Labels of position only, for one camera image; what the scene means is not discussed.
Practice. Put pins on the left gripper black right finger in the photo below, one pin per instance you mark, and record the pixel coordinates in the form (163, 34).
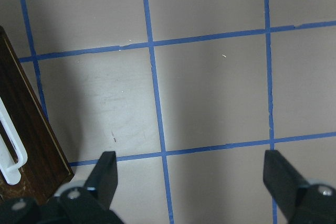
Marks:
(299, 199)

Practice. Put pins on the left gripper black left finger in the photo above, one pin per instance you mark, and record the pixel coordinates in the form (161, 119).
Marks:
(76, 202)

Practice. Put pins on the dark brown wooden drawer unit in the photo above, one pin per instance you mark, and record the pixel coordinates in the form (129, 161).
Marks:
(43, 166)

